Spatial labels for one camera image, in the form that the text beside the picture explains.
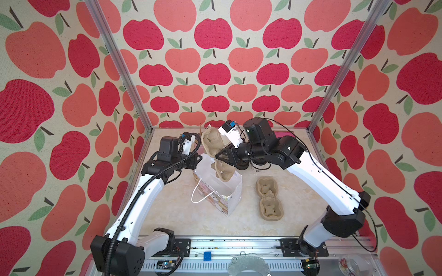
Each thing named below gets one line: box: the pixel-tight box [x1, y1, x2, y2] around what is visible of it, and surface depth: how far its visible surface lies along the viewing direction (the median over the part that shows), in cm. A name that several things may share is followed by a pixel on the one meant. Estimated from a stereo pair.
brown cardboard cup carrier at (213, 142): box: [200, 126, 235, 183], surface depth 65 cm
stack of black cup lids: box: [233, 158, 250, 171], surface depth 100 cm
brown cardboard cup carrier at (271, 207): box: [255, 175, 284, 222], surface depth 84 cm
